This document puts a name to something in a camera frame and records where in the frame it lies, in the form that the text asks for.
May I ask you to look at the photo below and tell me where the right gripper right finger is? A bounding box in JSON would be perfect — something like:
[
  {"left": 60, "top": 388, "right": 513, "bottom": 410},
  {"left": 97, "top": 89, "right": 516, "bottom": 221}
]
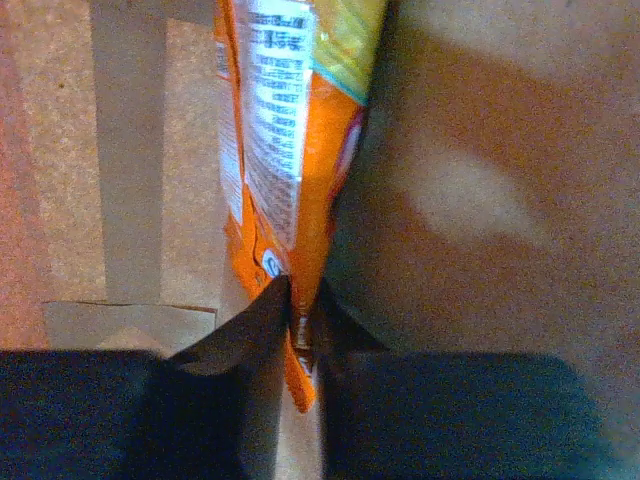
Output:
[{"left": 313, "top": 285, "right": 616, "bottom": 479}]

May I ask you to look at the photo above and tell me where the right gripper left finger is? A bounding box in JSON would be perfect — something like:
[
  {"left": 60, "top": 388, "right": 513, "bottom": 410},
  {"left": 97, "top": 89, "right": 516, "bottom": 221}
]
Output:
[{"left": 1, "top": 276, "right": 290, "bottom": 479}]

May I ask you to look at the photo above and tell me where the red brown paper bag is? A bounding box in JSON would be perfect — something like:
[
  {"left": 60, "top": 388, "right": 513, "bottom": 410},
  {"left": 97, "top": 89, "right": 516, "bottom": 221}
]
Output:
[{"left": 1, "top": 1, "right": 639, "bottom": 479}]

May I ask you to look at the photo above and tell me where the orange foxs candy bag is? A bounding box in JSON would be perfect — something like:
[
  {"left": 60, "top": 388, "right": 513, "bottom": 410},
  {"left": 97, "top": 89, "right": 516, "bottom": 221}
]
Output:
[{"left": 213, "top": 1, "right": 387, "bottom": 413}]

